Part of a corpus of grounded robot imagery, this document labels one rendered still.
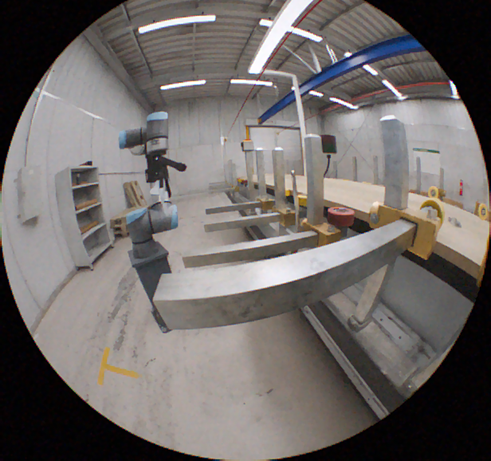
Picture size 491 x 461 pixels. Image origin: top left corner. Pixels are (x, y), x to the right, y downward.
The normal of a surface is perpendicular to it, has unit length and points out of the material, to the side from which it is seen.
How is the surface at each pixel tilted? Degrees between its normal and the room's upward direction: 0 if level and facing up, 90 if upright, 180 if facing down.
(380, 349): 0
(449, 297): 90
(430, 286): 90
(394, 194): 90
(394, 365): 0
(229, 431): 0
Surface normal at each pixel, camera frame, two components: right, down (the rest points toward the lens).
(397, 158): -0.98, 0.13
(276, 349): -0.08, -0.96
